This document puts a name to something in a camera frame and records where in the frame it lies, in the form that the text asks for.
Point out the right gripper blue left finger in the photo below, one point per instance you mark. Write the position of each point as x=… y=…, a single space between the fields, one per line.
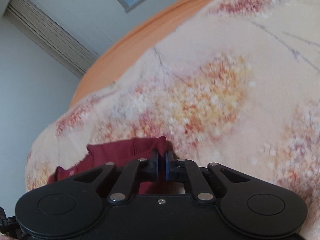
x=149 y=167

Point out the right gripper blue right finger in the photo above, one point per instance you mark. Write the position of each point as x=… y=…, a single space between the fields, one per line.
x=174 y=167

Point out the dark red long-sleeve shirt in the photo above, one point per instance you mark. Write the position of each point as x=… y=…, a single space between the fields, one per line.
x=119 y=152

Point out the floral beige quilt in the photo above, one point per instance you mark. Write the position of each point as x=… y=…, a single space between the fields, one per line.
x=238 y=83

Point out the orange bed sheet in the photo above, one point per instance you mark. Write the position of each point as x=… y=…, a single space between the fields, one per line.
x=122 y=55

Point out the beige curtain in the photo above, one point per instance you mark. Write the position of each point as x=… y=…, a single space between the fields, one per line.
x=68 y=30

